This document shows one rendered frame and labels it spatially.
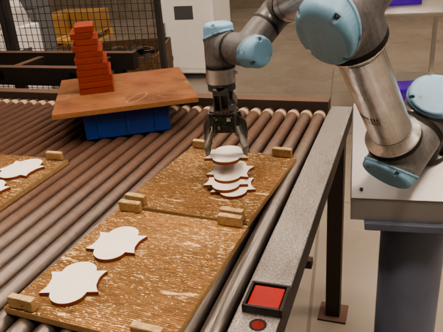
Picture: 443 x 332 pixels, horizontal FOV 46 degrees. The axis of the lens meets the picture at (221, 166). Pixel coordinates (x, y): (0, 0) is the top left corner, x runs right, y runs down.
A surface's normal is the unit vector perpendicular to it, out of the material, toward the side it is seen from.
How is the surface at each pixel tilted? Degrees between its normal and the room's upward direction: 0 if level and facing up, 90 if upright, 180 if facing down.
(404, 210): 90
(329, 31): 118
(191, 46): 90
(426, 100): 36
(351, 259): 0
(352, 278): 0
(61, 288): 0
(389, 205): 90
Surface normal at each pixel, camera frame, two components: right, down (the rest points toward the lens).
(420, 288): 0.02, 0.40
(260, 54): 0.63, 0.28
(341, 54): -0.68, 0.68
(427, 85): -0.12, -0.50
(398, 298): -0.57, 0.37
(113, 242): -0.07, -0.91
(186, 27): -0.26, 0.40
